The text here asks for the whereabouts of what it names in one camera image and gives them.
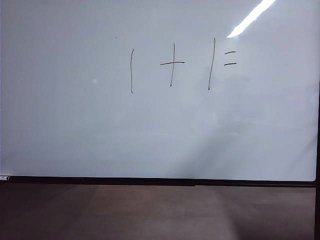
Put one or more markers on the white whiteboard with black writing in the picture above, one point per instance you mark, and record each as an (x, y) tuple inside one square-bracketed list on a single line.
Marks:
[(75, 125)]

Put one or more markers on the small white and black marker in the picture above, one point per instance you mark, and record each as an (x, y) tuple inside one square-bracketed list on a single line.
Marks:
[(3, 178)]

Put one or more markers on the black whiteboard bottom rail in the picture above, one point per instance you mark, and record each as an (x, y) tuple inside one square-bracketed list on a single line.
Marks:
[(150, 181)]

